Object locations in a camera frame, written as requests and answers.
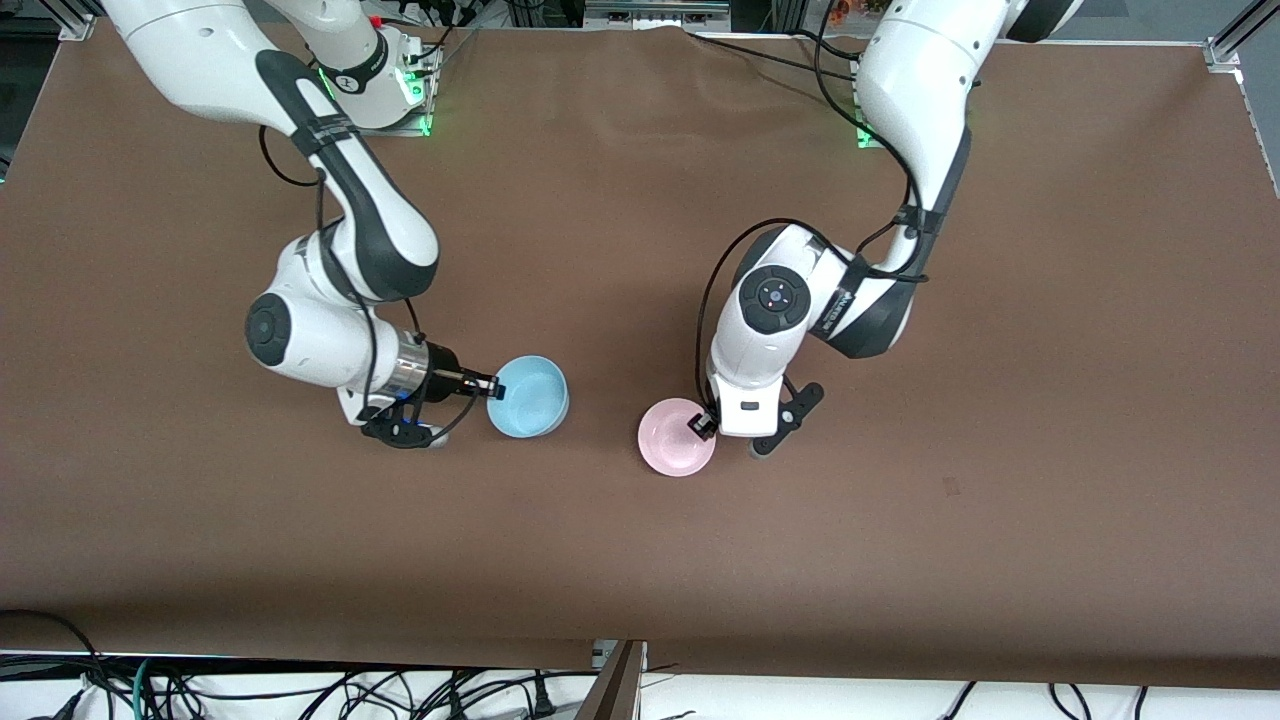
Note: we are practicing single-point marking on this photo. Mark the pink plastic bowl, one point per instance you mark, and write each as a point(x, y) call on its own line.
point(670, 450)

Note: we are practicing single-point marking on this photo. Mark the grey metal rack bar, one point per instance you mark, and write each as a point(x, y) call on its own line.
point(650, 10)

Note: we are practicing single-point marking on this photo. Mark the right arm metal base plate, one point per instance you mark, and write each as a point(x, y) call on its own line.
point(428, 100)

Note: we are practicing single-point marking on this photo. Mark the dark camera stand post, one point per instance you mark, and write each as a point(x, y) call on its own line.
point(615, 690)

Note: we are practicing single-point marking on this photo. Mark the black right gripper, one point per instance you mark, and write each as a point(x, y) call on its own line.
point(443, 375)

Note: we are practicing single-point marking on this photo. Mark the brown table cover sheet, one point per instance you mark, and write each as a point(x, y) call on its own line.
point(600, 550)

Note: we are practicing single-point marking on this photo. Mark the light blue plastic bowl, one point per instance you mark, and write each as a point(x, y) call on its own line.
point(530, 400)

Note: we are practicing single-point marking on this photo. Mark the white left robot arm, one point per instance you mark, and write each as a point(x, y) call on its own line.
point(915, 80)

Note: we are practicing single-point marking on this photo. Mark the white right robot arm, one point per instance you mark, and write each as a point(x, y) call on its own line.
point(300, 335)

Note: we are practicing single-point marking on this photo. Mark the aluminium frame profile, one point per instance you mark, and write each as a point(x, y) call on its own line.
point(1222, 55)
point(78, 28)

